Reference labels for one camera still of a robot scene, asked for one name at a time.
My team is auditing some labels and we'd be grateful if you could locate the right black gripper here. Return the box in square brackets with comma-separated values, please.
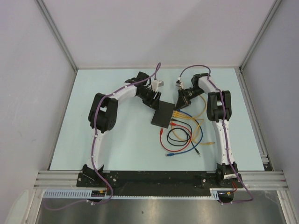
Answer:
[175, 87, 205, 112]

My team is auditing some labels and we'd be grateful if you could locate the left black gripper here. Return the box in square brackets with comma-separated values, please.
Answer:
[137, 88, 161, 112]

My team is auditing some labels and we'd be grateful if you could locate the black network switch box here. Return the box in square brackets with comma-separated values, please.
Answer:
[151, 101, 175, 128]

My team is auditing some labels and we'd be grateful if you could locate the long yellow ethernet cable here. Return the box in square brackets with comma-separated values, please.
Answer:
[172, 93, 215, 146]

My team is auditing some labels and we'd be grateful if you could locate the blue ethernet cable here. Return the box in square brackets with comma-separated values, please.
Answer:
[165, 108, 204, 157]

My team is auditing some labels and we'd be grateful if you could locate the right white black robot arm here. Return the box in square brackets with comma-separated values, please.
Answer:
[175, 73, 238, 187]

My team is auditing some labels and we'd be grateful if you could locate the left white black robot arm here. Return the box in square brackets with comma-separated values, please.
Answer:
[76, 72, 164, 187]

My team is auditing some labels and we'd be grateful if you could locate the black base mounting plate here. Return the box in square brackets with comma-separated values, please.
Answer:
[76, 168, 243, 197]

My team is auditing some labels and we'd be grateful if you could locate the short yellow ethernet cable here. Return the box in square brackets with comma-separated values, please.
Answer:
[171, 112, 206, 143]

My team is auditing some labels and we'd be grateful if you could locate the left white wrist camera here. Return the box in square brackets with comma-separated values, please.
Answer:
[151, 80, 164, 92]

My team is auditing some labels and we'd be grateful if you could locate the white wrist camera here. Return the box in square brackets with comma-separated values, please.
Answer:
[175, 79, 184, 90]
[151, 80, 164, 92]

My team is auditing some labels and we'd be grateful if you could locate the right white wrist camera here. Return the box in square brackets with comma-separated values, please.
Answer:
[175, 79, 184, 90]

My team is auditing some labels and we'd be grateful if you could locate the red ethernet cable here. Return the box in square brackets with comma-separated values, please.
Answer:
[159, 123, 194, 153]

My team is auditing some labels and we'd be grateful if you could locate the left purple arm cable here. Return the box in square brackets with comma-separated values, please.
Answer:
[43, 62, 162, 210]

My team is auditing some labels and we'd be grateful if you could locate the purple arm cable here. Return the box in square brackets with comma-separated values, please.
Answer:
[43, 62, 162, 210]
[178, 64, 255, 205]

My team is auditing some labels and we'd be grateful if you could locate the aluminium right frame rail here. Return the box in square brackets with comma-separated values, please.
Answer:
[235, 68, 273, 171]

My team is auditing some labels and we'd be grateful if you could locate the aluminium frame rail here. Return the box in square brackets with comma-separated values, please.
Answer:
[35, 170, 289, 190]
[235, 68, 273, 171]

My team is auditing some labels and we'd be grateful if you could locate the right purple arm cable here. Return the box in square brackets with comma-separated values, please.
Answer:
[178, 64, 255, 205]

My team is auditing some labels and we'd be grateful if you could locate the grey slotted cable duct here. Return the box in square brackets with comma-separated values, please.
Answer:
[43, 189, 219, 200]

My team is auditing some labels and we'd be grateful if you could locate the aluminium front frame rail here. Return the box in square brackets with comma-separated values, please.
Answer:
[35, 170, 289, 190]

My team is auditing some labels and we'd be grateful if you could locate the aluminium right corner post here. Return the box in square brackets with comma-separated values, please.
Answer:
[239, 0, 283, 71]

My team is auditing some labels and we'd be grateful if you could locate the aluminium corner post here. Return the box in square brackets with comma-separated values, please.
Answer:
[239, 0, 283, 71]
[35, 0, 78, 73]

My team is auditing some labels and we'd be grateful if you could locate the aluminium left corner post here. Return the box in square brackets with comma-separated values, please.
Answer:
[35, 0, 78, 73]

